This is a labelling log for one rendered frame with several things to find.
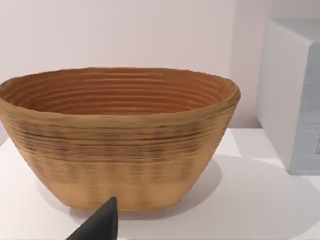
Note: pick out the pale microwave oven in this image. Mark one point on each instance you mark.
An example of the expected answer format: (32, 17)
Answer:
(287, 100)

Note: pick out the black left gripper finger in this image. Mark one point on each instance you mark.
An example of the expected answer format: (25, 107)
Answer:
(105, 222)

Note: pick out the brown woven basket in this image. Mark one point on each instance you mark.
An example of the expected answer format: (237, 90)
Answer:
(120, 160)

